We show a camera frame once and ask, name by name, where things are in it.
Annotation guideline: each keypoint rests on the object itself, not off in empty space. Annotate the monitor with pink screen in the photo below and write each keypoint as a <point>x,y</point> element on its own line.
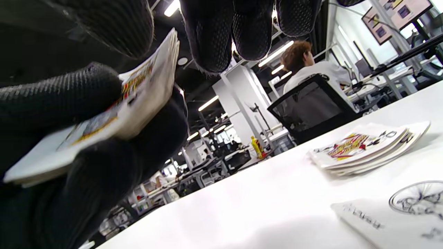
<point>405,12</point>
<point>377,29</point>

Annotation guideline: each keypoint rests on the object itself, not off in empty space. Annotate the yellow bottle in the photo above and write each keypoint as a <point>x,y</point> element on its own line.
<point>256,147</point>

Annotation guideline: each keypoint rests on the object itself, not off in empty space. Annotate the face spades playing card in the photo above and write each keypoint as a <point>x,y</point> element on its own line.
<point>41,155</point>

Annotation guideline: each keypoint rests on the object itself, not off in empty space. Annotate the black chair with chrome base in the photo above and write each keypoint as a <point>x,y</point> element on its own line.
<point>322,131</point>

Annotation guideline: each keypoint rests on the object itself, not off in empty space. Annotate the pile of clubs cards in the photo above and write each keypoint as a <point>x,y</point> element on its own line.
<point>363,148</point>

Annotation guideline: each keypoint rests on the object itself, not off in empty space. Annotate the long ceiling light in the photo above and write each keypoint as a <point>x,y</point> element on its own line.
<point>172,7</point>
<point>208,103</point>
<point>276,54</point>

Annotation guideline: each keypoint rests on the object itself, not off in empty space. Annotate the dark grey desk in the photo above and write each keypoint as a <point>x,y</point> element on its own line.
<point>408,55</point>

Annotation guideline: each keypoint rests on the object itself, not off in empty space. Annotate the jester figure playing card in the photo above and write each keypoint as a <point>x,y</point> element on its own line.
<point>398,235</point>

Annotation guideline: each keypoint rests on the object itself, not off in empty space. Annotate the person's right hand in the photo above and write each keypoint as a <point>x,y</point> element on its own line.
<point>207,31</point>

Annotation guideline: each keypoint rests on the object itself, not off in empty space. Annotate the person's left hand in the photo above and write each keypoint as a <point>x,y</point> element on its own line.
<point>52,100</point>

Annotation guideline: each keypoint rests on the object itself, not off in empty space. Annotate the deck of playing cards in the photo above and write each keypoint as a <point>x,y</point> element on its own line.
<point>152,93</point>

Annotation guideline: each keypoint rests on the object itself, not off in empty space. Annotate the orange red bottle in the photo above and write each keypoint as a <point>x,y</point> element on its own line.
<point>264,154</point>

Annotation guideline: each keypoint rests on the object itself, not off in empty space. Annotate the silver metal pole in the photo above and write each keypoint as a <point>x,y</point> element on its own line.
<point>394,38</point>

